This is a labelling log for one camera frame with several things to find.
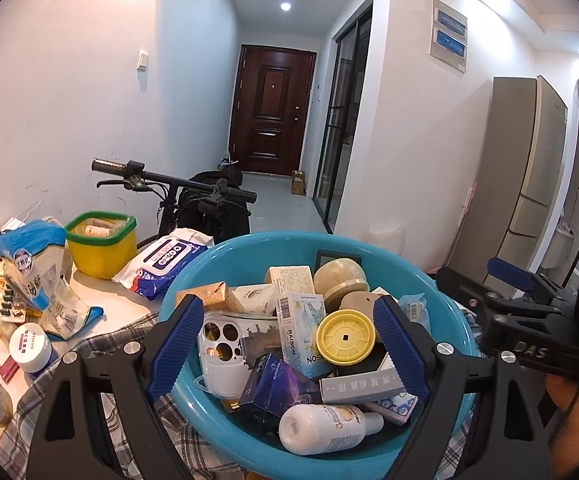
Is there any dark red door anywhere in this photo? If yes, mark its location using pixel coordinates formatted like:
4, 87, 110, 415
228, 44, 317, 177

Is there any beige round jar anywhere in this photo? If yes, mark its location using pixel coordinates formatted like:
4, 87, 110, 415
313, 258, 370, 311

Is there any teal plastic basin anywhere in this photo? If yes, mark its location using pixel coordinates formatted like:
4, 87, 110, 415
159, 231, 485, 472

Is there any blue plaid blanket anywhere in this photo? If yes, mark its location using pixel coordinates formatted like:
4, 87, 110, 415
0, 307, 485, 480

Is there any tan plastic device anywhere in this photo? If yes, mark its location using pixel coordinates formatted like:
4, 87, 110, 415
339, 291, 383, 318

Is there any beige refrigerator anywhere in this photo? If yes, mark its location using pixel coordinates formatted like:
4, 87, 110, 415
442, 76, 569, 286

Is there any white phone case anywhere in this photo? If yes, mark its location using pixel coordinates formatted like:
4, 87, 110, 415
198, 311, 252, 398

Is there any green pill blister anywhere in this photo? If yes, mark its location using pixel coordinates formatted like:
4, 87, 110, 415
0, 290, 27, 321

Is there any white jar with blue base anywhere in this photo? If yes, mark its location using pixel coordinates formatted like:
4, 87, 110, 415
9, 324, 59, 373

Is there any grey carton box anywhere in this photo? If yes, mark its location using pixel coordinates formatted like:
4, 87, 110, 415
319, 371, 405, 403

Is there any white bathroom fixture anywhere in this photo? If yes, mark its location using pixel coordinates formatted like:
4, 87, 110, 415
544, 220, 579, 271

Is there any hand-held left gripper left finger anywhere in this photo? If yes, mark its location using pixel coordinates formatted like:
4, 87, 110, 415
25, 294, 206, 480

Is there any pale blue wipes pack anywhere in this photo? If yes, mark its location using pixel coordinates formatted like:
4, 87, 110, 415
399, 295, 427, 331

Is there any black bag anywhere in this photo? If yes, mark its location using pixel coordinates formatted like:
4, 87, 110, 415
175, 170, 252, 248

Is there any dark framed mirror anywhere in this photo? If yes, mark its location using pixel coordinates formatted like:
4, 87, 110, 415
315, 250, 363, 273

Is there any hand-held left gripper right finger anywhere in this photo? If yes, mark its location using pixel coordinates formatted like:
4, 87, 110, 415
372, 296, 553, 480

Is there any gold wrapped soap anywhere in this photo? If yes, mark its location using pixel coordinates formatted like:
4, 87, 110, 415
176, 282, 245, 313

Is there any white and blue wipes pack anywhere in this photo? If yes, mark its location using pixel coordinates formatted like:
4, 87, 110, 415
112, 228, 215, 302

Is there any beige carton box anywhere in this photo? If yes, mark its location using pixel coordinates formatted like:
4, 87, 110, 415
265, 266, 315, 297

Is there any white soft pack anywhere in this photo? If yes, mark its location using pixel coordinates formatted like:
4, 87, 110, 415
229, 284, 280, 317

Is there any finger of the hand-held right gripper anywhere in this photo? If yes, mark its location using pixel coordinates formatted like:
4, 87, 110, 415
487, 257, 577, 306
434, 266, 520, 331

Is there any yellow container with green rim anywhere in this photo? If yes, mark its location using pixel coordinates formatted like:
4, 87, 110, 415
64, 211, 137, 281

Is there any black framed sliding door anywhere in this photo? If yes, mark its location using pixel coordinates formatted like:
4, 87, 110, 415
313, 0, 374, 233

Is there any black bicycle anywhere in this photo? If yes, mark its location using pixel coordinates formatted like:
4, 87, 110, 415
92, 158, 257, 241

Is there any dark blue carton box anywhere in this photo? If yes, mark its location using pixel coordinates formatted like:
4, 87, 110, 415
239, 353, 323, 418

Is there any light blue printed box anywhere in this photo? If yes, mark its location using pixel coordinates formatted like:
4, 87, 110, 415
276, 294, 335, 380

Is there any blue and white bag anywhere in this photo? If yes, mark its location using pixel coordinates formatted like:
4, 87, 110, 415
0, 217, 106, 342

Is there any yellow round disc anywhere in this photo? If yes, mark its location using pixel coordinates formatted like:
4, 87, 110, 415
317, 310, 376, 366

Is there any grey wall panel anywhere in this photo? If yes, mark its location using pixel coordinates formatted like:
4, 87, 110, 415
429, 0, 469, 75

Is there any person's right hand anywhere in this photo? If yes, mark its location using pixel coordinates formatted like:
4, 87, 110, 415
544, 375, 579, 466

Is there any white plastic bottle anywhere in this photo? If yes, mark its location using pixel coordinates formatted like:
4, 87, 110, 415
278, 402, 385, 456

